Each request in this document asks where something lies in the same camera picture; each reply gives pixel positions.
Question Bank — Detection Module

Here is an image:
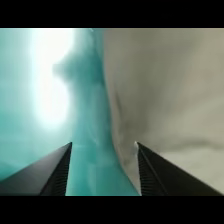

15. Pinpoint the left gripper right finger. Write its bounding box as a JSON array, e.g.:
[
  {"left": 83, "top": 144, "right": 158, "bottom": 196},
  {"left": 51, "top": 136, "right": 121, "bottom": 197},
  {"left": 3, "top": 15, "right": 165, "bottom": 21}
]
[{"left": 136, "top": 141, "right": 224, "bottom": 197}]

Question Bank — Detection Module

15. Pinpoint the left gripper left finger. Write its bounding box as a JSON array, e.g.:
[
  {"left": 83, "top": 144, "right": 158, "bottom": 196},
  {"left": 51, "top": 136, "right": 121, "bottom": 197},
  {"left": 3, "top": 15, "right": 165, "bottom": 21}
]
[{"left": 0, "top": 141, "right": 73, "bottom": 197}]

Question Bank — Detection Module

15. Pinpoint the grey garment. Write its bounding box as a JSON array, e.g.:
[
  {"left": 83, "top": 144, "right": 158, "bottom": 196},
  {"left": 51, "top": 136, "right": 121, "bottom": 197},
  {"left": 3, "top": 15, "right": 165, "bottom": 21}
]
[{"left": 102, "top": 28, "right": 224, "bottom": 197}]

